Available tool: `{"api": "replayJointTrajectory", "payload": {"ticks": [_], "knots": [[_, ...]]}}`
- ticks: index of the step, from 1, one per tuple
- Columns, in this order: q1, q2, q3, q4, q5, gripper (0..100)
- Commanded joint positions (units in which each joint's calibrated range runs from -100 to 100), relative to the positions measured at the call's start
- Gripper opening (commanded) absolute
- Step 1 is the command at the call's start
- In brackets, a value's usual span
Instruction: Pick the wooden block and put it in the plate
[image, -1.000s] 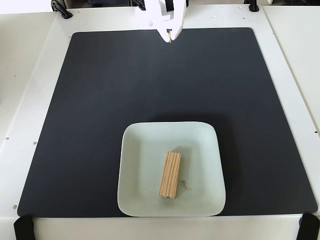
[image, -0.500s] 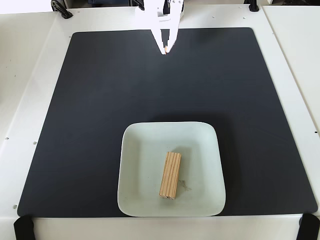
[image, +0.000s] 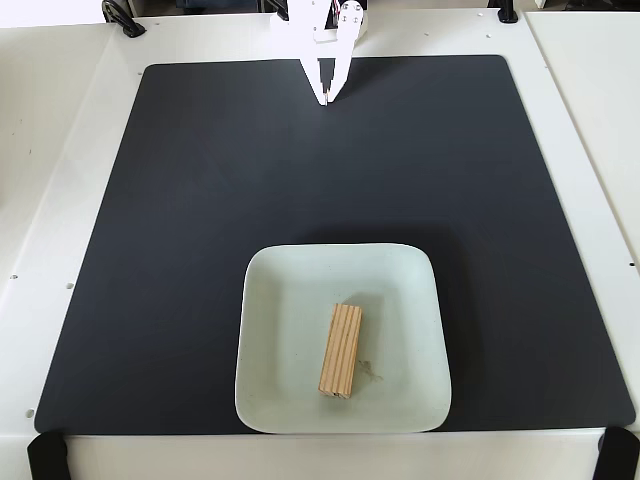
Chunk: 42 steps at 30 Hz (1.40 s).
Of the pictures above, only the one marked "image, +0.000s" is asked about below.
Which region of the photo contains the black curved table clamp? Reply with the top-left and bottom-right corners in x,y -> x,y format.
101,0 -> 147,39

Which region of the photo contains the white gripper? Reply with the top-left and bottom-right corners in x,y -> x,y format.
287,0 -> 366,106

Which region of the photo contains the light wooden block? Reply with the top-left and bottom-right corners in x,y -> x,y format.
318,302 -> 364,401

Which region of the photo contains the white square plate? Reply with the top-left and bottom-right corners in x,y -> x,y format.
233,242 -> 454,435

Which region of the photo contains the black rubber mat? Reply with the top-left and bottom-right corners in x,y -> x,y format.
33,54 -> 636,435

